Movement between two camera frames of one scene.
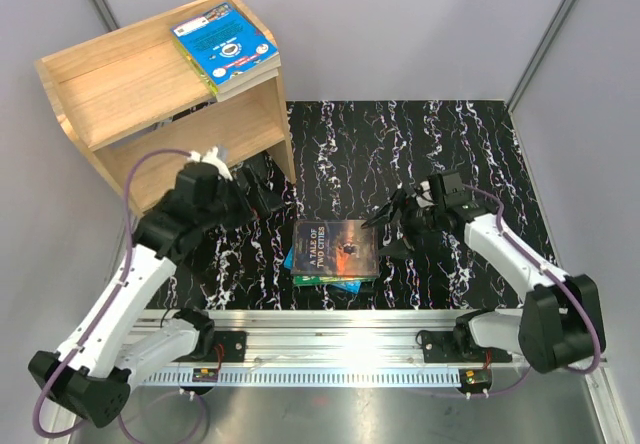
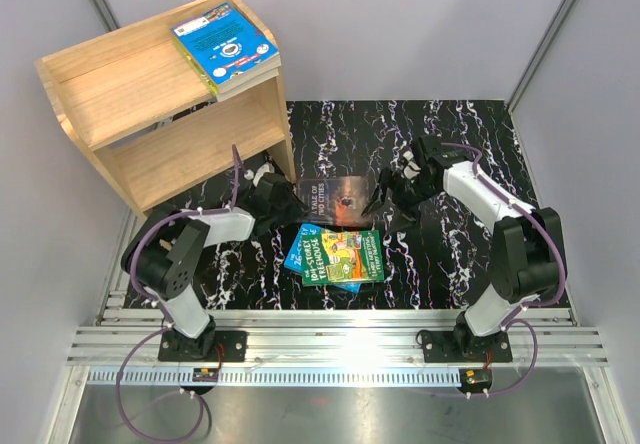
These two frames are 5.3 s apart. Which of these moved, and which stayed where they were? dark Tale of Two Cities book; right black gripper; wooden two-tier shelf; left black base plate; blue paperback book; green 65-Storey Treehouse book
Moved: dark Tale of Two Cities book; right black gripper
Stayed: green 65-Storey Treehouse book; wooden two-tier shelf; blue paperback book; left black base plate
